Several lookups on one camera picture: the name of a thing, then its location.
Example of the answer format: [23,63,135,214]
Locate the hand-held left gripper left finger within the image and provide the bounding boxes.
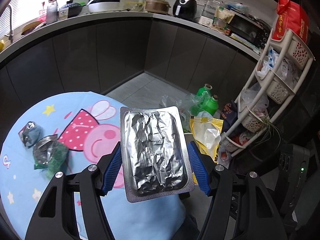
[25,142,125,240]

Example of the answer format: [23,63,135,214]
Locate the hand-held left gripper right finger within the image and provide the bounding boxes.
[187,141,290,240]

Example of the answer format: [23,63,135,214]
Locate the silver foil blister tray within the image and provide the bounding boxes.
[119,106,195,203]

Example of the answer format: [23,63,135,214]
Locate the red silver snack wrapper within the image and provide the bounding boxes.
[18,121,43,147]

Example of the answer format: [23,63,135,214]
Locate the yellow clear window wrapper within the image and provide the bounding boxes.
[189,115,224,165]

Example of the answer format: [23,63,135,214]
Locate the green plant leaves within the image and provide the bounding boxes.
[259,119,282,144]

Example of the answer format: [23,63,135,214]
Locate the green silver crumpled wrapper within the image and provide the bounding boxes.
[32,134,68,174]

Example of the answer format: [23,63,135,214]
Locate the navy shopping bag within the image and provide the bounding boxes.
[220,99,238,132]

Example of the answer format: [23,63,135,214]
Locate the clear plastic bag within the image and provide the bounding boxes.
[160,94,200,115]

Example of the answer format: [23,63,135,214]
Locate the round blue cartoon tablecloth table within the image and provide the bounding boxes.
[0,91,187,240]

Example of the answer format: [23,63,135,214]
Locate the white plastic storage rack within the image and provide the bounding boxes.
[221,29,314,157]

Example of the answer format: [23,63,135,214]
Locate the white plastic bag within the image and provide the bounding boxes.
[255,47,278,78]

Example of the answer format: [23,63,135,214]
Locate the dark kitchen counter cabinets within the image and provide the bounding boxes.
[0,7,273,105]

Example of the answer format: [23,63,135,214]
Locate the black toaster oven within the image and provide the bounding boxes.
[226,12,272,50]

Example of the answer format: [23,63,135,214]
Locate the green snack bags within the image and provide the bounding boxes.
[211,6,235,30]

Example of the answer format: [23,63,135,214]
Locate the white food steamer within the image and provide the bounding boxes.
[199,0,219,27]

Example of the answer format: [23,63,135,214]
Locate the red rice bag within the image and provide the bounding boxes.
[271,0,310,43]

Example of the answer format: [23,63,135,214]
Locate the black air fryer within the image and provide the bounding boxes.
[172,0,197,20]

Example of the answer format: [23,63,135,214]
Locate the black clay pot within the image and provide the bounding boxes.
[59,0,87,18]

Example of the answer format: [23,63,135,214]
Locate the white electric cooker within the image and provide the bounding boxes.
[87,0,123,13]

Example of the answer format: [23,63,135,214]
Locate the brown cooking pot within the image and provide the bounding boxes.
[144,0,172,14]

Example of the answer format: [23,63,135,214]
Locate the pink soap bottle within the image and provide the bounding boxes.
[39,2,48,23]

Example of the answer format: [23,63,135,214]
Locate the glass jar with red lid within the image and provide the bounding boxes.
[46,0,60,24]

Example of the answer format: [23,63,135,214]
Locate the chrome kitchen faucet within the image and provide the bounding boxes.
[5,5,14,42]

